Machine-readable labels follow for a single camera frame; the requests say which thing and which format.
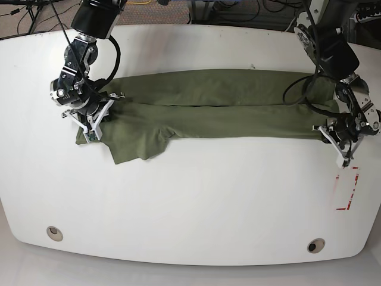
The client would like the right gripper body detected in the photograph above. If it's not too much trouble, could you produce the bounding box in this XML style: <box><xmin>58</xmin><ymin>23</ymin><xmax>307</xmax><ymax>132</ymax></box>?
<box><xmin>61</xmin><ymin>92</ymin><xmax>125</xmax><ymax>134</ymax></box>

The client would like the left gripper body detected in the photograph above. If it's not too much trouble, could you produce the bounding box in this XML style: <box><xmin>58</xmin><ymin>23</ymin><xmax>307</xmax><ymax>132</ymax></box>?
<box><xmin>312</xmin><ymin>119</ymin><xmax>369</xmax><ymax>160</ymax></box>

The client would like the olive green t-shirt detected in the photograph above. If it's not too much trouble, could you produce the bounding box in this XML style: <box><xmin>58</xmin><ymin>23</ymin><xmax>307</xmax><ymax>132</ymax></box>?
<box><xmin>74</xmin><ymin>69</ymin><xmax>339</xmax><ymax>165</ymax></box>

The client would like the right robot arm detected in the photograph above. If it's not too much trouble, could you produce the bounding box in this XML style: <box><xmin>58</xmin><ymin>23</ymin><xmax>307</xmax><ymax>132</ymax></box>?
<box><xmin>50</xmin><ymin>1</ymin><xmax>127</xmax><ymax>142</ymax></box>

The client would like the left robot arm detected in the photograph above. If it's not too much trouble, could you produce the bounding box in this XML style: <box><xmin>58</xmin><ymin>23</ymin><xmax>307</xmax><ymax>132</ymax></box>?
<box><xmin>291</xmin><ymin>1</ymin><xmax>380</xmax><ymax>167</ymax></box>

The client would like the red tape rectangle marking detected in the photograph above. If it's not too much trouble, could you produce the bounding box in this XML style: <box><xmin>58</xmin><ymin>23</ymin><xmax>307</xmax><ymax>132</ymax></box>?
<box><xmin>333</xmin><ymin>166</ymin><xmax>360</xmax><ymax>211</ymax></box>

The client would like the black tripod stand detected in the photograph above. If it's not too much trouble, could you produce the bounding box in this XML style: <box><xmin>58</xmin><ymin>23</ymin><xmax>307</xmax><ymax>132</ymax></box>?
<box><xmin>1</xmin><ymin>0</ymin><xmax>57</xmax><ymax>36</ymax></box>

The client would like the white power strip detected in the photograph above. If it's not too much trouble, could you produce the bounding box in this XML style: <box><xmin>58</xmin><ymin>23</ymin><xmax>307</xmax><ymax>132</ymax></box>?
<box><xmin>355</xmin><ymin>5</ymin><xmax>380</xmax><ymax>23</ymax></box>

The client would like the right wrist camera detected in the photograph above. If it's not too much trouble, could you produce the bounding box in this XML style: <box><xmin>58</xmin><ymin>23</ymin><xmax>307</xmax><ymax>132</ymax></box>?
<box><xmin>83</xmin><ymin>130</ymin><xmax>102</xmax><ymax>144</ymax></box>

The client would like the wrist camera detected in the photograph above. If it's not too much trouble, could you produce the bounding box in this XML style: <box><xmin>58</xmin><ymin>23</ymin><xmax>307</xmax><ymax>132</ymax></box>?
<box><xmin>83</xmin><ymin>130</ymin><xmax>102</xmax><ymax>144</ymax></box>
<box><xmin>336</xmin><ymin>156</ymin><xmax>352</xmax><ymax>169</ymax></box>

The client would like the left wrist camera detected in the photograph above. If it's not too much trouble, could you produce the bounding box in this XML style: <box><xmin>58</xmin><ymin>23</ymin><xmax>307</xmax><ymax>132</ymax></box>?
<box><xmin>336</xmin><ymin>156</ymin><xmax>352</xmax><ymax>169</ymax></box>

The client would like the right table cable grommet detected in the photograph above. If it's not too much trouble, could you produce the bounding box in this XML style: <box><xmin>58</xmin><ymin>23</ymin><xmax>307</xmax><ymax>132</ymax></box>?
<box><xmin>307</xmin><ymin>238</ymin><xmax>325</xmax><ymax>254</ymax></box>

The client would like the table cable grommet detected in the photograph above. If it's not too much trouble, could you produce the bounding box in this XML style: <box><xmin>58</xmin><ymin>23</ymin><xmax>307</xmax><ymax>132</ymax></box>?
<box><xmin>46</xmin><ymin>226</ymin><xmax>63</xmax><ymax>242</ymax></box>
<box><xmin>307</xmin><ymin>238</ymin><xmax>325</xmax><ymax>254</ymax></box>

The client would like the left table cable grommet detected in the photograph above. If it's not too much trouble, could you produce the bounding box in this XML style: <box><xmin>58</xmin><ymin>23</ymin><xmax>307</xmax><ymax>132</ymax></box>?
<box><xmin>46</xmin><ymin>226</ymin><xmax>63</xmax><ymax>242</ymax></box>

